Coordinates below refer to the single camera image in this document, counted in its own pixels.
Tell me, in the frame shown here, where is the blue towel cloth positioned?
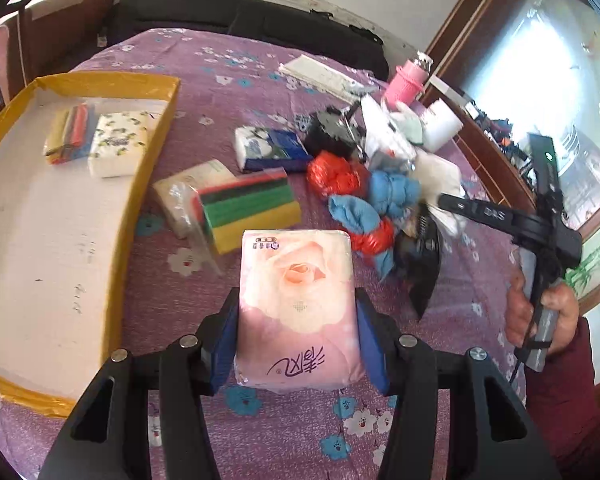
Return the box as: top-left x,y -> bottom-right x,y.
327,170 -> 422,281

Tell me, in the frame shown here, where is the pink rose tissue pack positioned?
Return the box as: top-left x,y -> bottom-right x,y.
234,230 -> 364,393

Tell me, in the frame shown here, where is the lemon print tissue pack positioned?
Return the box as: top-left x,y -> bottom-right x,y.
87,110 -> 158,179

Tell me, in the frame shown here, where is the dark red sleeve forearm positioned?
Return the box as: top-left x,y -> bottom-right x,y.
524,318 -> 600,479

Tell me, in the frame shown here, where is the right hand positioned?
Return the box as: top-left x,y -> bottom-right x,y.
503,268 -> 580,359

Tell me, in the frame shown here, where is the white work glove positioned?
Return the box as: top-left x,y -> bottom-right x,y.
412,151 -> 467,237

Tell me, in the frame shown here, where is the white red plastic bag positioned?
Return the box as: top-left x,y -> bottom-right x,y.
361,96 -> 424,174

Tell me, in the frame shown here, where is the white plastic jar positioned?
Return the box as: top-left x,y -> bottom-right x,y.
420,99 -> 463,153

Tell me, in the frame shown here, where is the black charger adapter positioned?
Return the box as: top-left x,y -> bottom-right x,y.
303,101 -> 366,160

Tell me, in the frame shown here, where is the pink thermos bottle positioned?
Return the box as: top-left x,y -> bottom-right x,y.
382,51 -> 434,110

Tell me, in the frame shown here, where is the blue white tissue pack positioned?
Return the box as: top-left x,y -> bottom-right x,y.
234,126 -> 313,172

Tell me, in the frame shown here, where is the white paper notebook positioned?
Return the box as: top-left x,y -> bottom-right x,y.
279,54 -> 380,104

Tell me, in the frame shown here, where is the colourful sponge pack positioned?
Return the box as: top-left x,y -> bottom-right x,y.
193,168 -> 301,255

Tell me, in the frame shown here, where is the black sofa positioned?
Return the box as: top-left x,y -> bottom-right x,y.
104,0 -> 389,81

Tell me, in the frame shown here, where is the beige tissue pack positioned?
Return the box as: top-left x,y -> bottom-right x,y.
152,159 -> 237,240

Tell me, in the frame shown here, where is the yellow cardboard box tray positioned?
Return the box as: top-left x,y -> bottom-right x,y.
0,72 -> 180,418

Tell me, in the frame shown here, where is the small sponge pack in tray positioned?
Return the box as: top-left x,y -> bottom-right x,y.
43,103 -> 98,165

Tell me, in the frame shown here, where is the brown armchair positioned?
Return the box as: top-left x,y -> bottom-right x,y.
0,0 -> 114,102

